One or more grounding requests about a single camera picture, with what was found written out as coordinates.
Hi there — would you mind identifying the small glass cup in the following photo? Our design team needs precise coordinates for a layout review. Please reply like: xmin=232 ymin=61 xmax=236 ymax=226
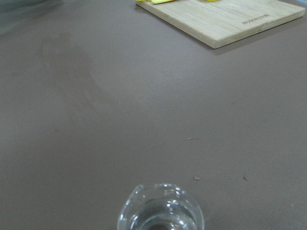
xmin=117 ymin=183 xmax=205 ymax=230

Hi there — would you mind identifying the wooden cutting board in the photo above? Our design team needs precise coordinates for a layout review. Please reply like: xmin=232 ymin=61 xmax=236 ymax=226
xmin=136 ymin=0 xmax=306 ymax=49

